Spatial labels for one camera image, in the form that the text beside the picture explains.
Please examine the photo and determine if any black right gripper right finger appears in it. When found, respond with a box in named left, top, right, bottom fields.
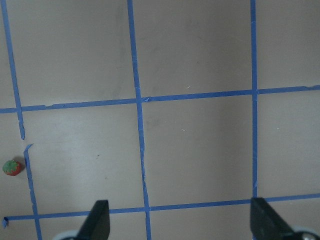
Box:
left=250, top=197, right=295, bottom=240

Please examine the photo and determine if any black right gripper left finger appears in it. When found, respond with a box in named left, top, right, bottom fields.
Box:
left=76, top=200, right=111, bottom=240

